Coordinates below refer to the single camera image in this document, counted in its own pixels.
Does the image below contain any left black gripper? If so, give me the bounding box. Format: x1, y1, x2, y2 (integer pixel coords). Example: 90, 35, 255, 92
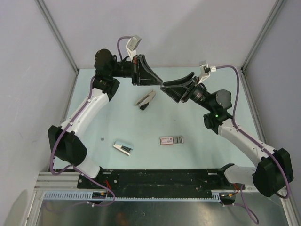
110, 55, 162, 87

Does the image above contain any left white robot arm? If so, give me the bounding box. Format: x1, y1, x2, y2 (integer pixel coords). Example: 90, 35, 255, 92
48, 49, 163, 188

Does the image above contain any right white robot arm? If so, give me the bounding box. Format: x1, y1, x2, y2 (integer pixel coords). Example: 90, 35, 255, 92
161, 73, 294, 197

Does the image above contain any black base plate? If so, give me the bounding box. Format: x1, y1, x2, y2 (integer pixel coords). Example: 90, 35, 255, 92
77, 168, 246, 192

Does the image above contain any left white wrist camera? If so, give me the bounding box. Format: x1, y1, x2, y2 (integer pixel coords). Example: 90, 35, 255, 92
126, 35, 142, 60

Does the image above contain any blue white stapler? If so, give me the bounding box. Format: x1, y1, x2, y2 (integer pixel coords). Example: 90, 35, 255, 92
113, 141, 134, 156

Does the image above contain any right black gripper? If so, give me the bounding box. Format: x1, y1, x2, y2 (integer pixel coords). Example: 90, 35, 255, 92
161, 72, 214, 112

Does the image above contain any beige black stapler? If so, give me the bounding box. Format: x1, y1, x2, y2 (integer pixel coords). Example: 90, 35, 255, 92
135, 90, 156, 111

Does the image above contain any staple box with tray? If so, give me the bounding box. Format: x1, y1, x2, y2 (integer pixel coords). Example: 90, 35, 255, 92
160, 136, 184, 145

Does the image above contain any aluminium frame rail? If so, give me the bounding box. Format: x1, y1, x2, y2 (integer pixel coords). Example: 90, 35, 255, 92
34, 172, 79, 191

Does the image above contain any grey cable duct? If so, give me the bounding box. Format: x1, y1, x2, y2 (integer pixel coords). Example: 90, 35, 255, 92
41, 189, 223, 202

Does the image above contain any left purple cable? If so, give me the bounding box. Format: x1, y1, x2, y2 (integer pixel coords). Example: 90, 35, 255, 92
44, 36, 132, 210

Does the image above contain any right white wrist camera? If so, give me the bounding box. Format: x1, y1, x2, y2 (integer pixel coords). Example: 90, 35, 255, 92
198, 61, 216, 84

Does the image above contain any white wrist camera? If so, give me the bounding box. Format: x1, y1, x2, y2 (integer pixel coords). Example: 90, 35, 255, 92
126, 35, 142, 60
198, 61, 216, 84

